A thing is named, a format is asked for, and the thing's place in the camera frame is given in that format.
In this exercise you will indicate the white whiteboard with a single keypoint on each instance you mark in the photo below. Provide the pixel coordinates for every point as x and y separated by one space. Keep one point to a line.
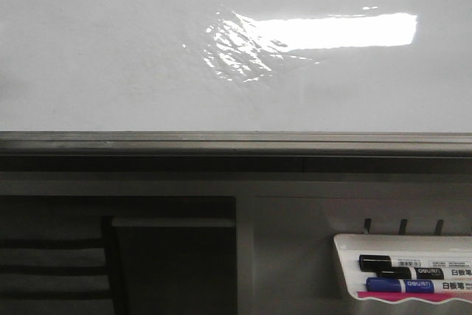
236 65

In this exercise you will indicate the upper black whiteboard marker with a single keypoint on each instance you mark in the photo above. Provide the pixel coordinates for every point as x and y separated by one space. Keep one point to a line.
378 262

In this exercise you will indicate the black whiteboard marker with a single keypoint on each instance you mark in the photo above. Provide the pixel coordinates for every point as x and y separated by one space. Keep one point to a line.
420 273
378 262

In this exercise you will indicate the blue whiteboard marker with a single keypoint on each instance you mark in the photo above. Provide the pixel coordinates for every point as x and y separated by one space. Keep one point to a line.
381 284

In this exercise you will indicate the lower black whiteboard marker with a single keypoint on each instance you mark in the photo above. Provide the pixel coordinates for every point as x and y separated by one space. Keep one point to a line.
420 273

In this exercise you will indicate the white plastic marker tray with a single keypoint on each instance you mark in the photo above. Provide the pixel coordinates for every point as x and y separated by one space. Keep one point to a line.
352 280

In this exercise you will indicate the left black wall hook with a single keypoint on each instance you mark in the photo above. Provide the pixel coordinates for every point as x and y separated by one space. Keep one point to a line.
367 226

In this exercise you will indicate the black wall hook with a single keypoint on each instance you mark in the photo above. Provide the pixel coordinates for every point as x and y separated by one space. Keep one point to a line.
367 226
402 227
439 227

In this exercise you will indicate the middle black wall hook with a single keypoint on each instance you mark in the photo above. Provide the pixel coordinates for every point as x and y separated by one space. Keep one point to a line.
402 227

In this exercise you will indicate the grey aluminium whiteboard frame rail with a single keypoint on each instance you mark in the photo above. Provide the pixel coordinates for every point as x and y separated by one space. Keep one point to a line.
206 151

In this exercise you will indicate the right black wall hook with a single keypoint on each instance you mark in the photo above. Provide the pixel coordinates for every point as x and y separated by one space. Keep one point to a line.
439 227

